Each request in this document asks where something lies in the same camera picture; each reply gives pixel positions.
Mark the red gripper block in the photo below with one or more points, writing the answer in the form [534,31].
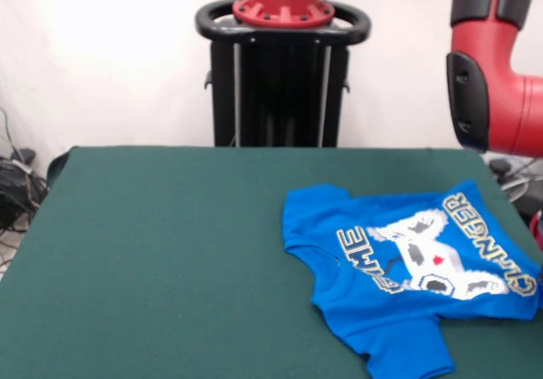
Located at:
[537,230]

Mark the blue printed t-shirt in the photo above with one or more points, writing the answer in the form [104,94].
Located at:
[382,319]

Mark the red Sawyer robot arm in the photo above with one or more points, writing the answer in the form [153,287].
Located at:
[505,99]

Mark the dark green table cloth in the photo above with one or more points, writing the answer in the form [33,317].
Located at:
[148,269]

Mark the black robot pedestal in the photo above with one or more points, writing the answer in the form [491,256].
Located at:
[280,99]

